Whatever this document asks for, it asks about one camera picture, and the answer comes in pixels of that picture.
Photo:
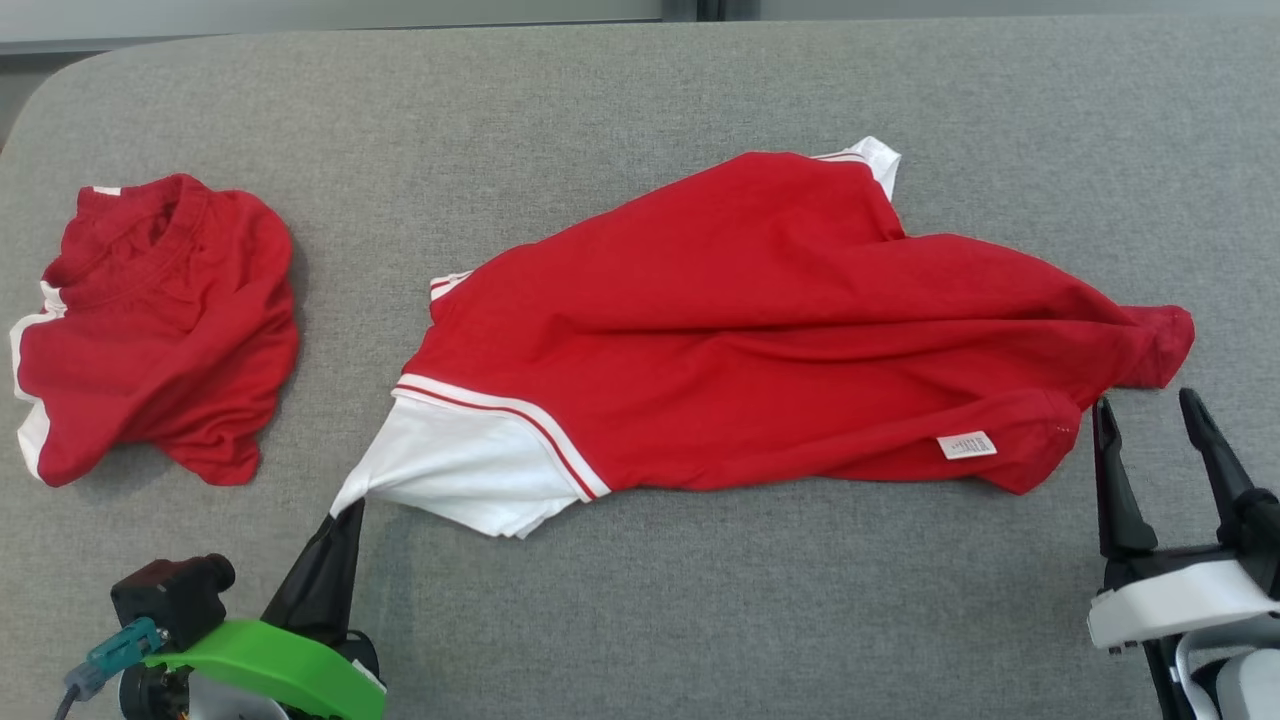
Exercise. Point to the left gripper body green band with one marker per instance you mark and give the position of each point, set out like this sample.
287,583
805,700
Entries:
280,665

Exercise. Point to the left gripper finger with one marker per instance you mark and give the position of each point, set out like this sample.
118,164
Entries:
325,580

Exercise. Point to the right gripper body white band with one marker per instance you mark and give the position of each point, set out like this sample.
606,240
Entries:
1180,600

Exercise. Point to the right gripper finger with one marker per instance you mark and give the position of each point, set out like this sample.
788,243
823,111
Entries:
1215,450
1118,490

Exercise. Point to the red shorts with white stripe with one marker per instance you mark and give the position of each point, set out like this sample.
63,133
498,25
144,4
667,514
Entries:
170,340

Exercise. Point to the red jersey shirt number 23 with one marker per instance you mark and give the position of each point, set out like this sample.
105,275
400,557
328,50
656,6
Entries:
750,330

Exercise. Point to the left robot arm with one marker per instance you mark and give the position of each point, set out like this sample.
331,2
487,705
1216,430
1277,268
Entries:
210,702

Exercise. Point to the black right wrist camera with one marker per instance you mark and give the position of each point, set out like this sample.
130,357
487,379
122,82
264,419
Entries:
1262,535

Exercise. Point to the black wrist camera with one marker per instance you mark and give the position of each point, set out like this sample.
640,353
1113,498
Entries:
165,595
1262,535

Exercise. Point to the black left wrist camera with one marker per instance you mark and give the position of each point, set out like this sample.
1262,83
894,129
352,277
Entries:
165,595

